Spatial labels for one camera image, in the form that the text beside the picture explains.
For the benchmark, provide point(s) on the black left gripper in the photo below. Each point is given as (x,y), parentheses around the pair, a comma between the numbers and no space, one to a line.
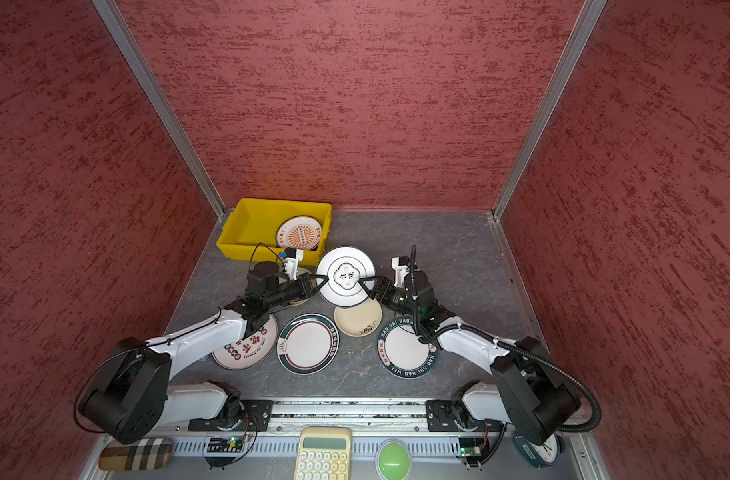
(306,287)

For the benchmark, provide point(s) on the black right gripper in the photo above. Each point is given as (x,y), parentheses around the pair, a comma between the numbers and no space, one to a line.
(382,283)

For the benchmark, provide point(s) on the white plate with quatrefoil design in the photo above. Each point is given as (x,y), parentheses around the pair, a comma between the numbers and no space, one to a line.
(344,268)

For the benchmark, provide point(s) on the white plate orange sunburst design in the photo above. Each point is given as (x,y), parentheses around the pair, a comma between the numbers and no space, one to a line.
(300,232)

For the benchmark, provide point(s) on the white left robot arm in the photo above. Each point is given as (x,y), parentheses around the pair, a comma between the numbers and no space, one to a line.
(130,393)

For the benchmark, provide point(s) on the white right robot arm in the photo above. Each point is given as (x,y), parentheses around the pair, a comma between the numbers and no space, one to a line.
(528,389)

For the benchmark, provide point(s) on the yellow plastic bin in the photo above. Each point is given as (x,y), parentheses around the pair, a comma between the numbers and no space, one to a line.
(255,223)

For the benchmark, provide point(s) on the small cream plate with calligraphy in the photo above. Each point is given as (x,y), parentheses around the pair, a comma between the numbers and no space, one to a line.
(298,291)

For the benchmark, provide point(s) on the cream plate with black blotch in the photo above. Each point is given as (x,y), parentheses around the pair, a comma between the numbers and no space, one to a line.
(360,320)

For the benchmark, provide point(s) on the white plate green red rim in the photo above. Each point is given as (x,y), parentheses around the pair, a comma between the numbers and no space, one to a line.
(308,344)

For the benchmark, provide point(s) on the green banded HAO SHI plate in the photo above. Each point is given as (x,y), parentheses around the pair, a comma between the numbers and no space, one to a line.
(401,352)

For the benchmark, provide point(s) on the white plate red characters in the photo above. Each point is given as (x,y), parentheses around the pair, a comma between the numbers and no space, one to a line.
(251,351)

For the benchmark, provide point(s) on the yellow calculator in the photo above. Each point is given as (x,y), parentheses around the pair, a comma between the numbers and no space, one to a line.
(324,453)

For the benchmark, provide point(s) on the green round push button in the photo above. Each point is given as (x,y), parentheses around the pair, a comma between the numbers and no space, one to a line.
(393,460)

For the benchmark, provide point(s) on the left green circuit board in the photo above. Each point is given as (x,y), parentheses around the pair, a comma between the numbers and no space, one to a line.
(223,446)

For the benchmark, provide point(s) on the green circuit board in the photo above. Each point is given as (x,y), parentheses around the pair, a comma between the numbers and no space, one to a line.
(472,446)
(223,446)

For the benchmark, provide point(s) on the right green circuit board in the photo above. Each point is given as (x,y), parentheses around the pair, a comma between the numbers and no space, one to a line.
(472,446)

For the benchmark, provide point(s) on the dark green alarm clock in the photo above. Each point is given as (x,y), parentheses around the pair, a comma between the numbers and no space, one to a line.
(540,456)

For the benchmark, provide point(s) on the plaid fabric pouch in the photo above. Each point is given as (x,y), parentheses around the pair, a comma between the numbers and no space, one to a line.
(144,455)

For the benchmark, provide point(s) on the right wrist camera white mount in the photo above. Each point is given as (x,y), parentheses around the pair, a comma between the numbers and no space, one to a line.
(401,268)

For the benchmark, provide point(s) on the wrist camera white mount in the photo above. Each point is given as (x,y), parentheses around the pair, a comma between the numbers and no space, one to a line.
(401,268)
(291,261)

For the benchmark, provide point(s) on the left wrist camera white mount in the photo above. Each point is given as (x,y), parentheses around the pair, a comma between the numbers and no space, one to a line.
(291,261)

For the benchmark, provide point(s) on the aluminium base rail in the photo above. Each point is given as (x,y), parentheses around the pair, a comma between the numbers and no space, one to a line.
(272,427)

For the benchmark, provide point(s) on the silver left corner wall strip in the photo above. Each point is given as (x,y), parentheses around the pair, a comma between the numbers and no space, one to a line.
(113,19)

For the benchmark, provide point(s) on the silver corner wall strip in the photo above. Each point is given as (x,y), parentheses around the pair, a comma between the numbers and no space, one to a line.
(113,19)
(586,21)

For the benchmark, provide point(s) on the silver right corner wall strip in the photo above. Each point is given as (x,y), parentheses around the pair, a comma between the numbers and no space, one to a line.
(586,21)

